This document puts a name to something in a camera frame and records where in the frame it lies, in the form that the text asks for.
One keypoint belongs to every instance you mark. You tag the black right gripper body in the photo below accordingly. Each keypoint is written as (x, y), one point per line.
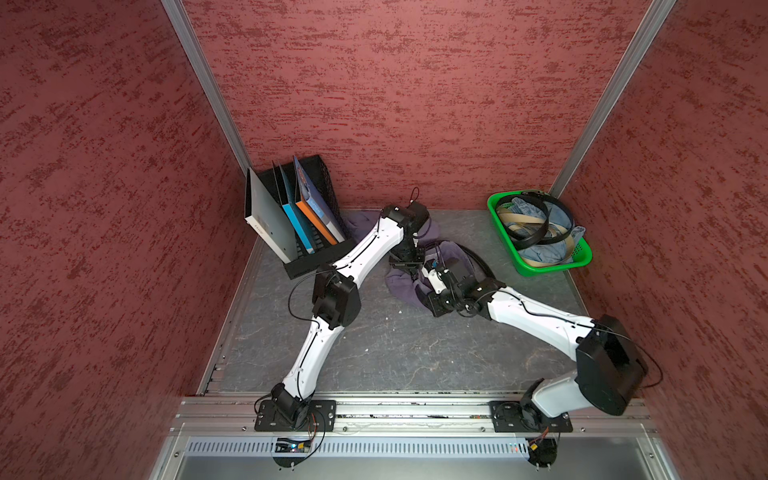
(446, 301)

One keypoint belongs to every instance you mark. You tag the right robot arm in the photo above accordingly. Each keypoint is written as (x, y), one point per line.
(609, 368)

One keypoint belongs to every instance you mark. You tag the green plastic basket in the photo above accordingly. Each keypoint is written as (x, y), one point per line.
(570, 254)

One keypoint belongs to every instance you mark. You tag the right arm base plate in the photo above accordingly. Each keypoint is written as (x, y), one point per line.
(513, 417)

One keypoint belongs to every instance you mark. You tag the black perforated file rack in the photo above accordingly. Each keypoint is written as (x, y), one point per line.
(325, 253)

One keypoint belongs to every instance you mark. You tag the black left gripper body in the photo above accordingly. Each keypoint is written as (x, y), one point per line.
(406, 255)

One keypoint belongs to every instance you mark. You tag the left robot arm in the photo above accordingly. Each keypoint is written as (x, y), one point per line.
(299, 384)

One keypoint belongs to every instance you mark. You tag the black leather belt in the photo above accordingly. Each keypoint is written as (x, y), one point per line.
(449, 250)

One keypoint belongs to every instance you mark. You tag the orange folder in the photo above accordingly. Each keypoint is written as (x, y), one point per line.
(316, 221)

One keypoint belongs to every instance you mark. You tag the blue denim jeans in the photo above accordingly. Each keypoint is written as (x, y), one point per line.
(552, 240)

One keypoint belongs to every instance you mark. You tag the blue white folder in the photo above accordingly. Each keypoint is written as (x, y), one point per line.
(310, 193)

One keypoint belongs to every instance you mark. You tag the tan woven belt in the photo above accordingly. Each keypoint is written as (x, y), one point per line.
(519, 219)

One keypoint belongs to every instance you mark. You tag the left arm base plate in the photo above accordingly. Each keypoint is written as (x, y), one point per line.
(311, 416)

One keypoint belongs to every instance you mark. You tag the cyan folder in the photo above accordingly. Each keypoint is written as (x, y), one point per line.
(287, 198)

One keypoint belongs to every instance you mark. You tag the purple trousers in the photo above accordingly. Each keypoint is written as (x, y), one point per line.
(391, 227)

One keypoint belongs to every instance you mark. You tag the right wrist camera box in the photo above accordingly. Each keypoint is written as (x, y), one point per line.
(431, 277)

